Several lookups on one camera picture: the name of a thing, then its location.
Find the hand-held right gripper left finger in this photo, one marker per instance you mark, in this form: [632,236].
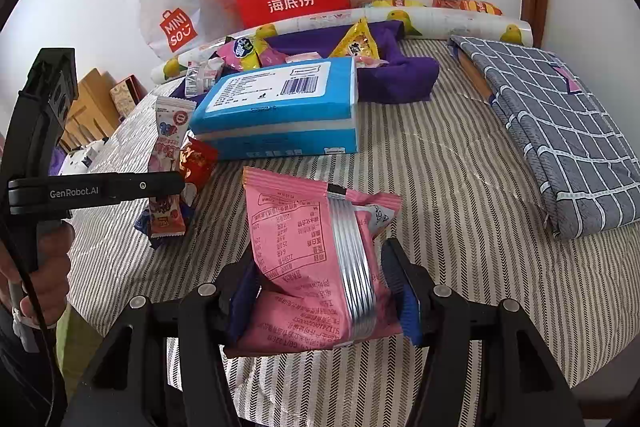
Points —
[245,302]

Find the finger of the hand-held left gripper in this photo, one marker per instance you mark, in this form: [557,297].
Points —
[150,185]

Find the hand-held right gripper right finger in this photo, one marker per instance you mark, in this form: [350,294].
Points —
[409,317]

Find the red white snack packet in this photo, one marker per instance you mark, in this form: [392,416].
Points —
[167,217]

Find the large pink snack packet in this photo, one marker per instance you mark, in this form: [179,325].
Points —
[295,257]

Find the yellow triangular snack packet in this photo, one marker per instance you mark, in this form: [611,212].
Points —
[355,42]

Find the person's left hand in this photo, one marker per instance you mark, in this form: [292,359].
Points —
[52,277]

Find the pink red-print snack packet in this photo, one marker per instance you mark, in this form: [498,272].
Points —
[165,156]

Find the blue snack wrapper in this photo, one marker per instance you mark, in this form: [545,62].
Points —
[145,229]

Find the red gold snack packet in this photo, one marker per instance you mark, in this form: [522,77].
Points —
[197,162]

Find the white spotted cloth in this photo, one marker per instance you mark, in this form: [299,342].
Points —
[85,154]

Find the plain cardboard box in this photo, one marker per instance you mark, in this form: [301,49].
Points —
[87,107]

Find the white cartoon snack packet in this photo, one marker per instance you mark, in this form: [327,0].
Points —
[174,117]

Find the patterned cardboard box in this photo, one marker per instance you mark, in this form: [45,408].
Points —
[127,94]

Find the clear wrapped snack packet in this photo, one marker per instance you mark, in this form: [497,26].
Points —
[202,77]

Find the striped bed sheet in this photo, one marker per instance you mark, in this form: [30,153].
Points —
[475,207]

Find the blue and white box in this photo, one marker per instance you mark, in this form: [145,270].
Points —
[280,107]

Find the pink packet with dark logo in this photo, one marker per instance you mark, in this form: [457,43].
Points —
[240,52]

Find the small pink snack packet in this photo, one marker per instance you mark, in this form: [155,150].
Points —
[372,62]
[272,56]

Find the pink white snack packet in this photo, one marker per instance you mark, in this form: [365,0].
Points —
[302,56]

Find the purple towel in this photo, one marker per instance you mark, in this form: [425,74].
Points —
[395,77]

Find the grey checked folded cloth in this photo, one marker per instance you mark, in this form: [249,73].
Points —
[565,122]

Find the brown flat box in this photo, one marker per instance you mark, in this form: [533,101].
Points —
[475,74]

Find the fruit-print paper roll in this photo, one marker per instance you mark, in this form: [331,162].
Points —
[465,24]

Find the yellow chips bag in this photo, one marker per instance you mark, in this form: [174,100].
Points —
[395,3]

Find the orange chips bag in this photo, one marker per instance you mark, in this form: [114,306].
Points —
[465,5]

